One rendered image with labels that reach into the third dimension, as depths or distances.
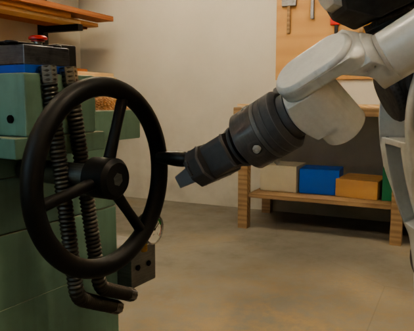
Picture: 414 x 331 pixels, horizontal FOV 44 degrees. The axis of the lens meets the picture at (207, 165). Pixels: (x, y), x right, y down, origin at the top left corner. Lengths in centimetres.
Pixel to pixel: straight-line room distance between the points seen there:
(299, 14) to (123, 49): 161
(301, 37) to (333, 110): 342
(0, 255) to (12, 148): 20
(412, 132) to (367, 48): 28
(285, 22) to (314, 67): 349
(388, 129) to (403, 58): 40
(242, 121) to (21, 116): 31
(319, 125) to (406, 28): 16
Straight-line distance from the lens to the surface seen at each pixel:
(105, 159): 74
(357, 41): 66
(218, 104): 431
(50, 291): 96
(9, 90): 78
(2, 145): 77
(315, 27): 407
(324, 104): 67
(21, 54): 78
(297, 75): 66
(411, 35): 65
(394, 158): 102
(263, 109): 69
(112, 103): 105
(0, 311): 91
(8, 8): 385
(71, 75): 80
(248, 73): 422
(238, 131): 71
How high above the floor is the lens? 93
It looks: 8 degrees down
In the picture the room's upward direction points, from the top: straight up
